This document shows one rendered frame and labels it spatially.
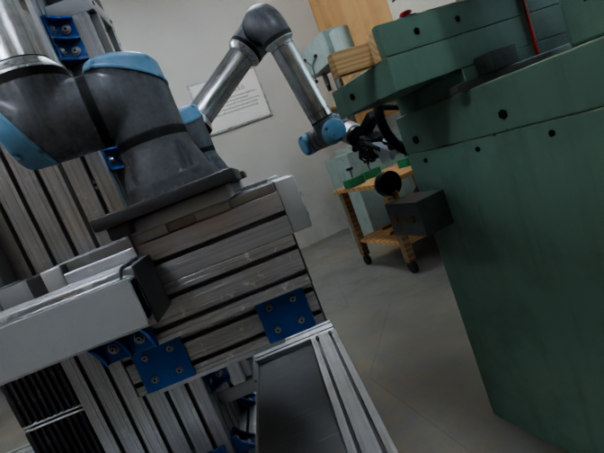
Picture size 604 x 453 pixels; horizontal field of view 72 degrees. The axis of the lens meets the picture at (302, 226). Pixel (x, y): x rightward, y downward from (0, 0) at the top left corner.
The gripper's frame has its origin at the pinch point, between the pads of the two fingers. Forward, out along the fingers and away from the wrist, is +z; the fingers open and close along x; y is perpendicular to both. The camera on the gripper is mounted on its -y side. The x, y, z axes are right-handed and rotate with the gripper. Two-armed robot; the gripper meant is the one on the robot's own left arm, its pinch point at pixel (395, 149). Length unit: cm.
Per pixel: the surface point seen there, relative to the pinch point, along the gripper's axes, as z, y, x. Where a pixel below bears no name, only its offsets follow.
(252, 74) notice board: -270, 51, -72
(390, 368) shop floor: 20, 71, 18
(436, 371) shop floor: 34, 63, 11
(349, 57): 25, -39, 33
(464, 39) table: 29.8, -37.8, 10.8
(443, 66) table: 31, -35, 17
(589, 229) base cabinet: 62, -15, 16
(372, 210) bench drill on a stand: -116, 124, -83
